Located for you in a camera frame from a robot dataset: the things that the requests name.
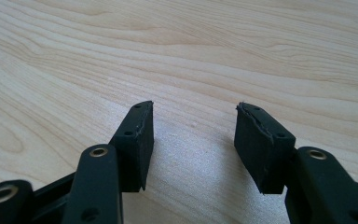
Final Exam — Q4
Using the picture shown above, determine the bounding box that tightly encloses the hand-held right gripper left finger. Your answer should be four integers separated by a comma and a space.
109, 100, 155, 193

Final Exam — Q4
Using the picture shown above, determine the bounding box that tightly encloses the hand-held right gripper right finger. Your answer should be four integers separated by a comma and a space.
233, 102, 296, 195

